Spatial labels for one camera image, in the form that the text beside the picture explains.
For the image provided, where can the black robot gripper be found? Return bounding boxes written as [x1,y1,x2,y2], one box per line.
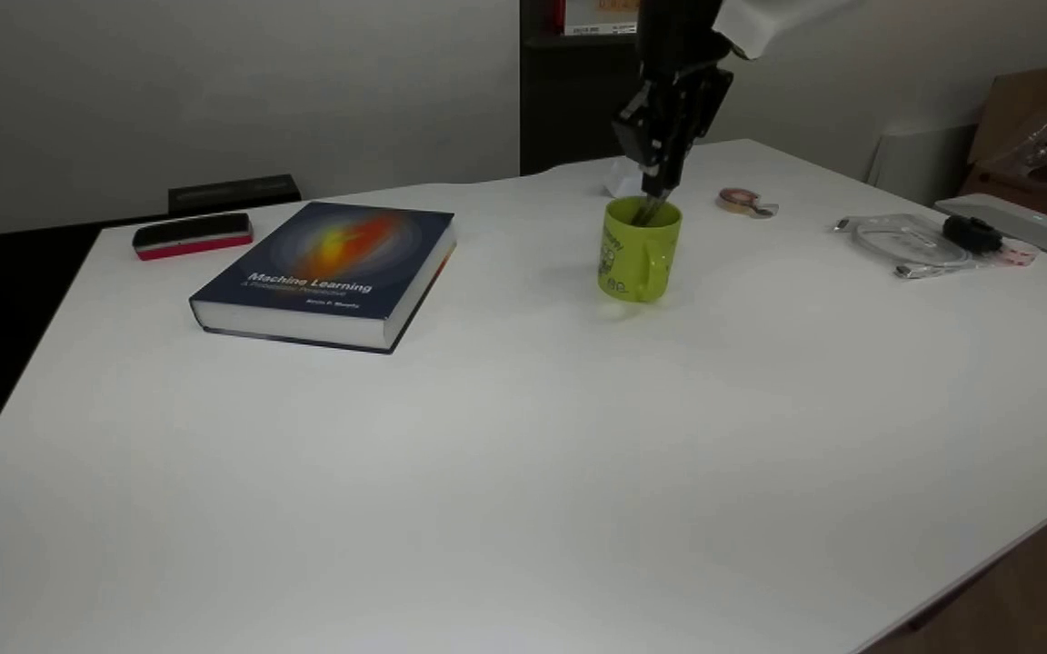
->
[610,63,733,225]

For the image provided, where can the black marker pen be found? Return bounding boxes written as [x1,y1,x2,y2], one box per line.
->
[641,197,667,225]

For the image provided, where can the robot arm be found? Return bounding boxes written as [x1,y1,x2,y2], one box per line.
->
[610,0,853,225]

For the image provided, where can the small white paper piece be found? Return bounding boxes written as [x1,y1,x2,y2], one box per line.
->
[598,169,642,197]

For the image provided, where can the yellow-green ceramic mug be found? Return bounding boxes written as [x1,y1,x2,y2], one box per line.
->
[594,197,684,306]

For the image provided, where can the dark display stand panel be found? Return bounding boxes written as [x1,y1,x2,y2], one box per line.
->
[519,0,636,175]

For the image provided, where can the red and white poster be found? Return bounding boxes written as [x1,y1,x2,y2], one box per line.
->
[558,0,641,36]

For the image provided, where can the dark blue hardcover book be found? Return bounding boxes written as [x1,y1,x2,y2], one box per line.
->
[189,203,459,354]

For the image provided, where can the cardboard box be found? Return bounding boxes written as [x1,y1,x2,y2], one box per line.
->
[962,65,1047,234]

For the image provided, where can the black chair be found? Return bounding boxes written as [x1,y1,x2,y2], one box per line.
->
[168,175,296,216]

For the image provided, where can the black and red eraser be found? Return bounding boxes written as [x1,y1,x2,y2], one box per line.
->
[130,216,254,263]

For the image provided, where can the black adapter with strap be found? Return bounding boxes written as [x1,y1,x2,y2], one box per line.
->
[941,216,1034,267]

